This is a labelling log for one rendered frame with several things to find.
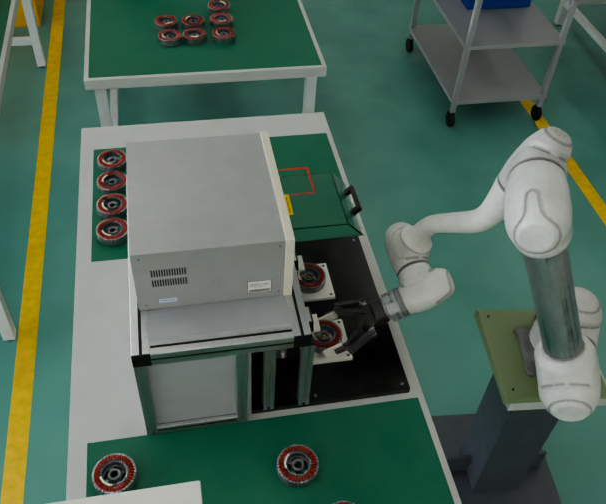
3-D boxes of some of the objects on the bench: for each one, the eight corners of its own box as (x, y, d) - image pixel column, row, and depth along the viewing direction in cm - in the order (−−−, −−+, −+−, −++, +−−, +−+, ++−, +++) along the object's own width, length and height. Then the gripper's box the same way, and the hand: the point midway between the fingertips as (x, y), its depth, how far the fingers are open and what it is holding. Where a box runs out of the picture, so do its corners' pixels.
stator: (337, 323, 221) (338, 316, 218) (345, 353, 213) (346, 345, 210) (302, 328, 219) (302, 320, 216) (308, 357, 211) (309, 350, 209)
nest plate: (325, 265, 240) (325, 262, 239) (335, 299, 229) (335, 296, 229) (281, 269, 237) (281, 267, 236) (289, 304, 227) (289, 301, 226)
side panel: (246, 411, 201) (246, 344, 178) (248, 421, 199) (247, 353, 176) (146, 425, 197) (132, 357, 174) (147, 435, 195) (133, 367, 172)
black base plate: (357, 240, 252) (358, 235, 250) (409, 392, 209) (410, 388, 207) (225, 253, 244) (225, 248, 242) (250, 414, 201) (250, 410, 199)
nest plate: (341, 321, 223) (341, 318, 222) (352, 360, 213) (353, 357, 212) (294, 326, 221) (294, 324, 220) (303, 366, 211) (303, 363, 210)
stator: (321, 454, 193) (322, 447, 191) (314, 492, 186) (315, 486, 183) (281, 446, 194) (281, 439, 192) (272, 484, 187) (272, 478, 184)
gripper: (371, 273, 216) (307, 302, 220) (392, 334, 200) (322, 364, 204) (380, 286, 221) (317, 314, 226) (401, 346, 205) (332, 375, 210)
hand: (325, 336), depth 215 cm, fingers closed on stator, 11 cm apart
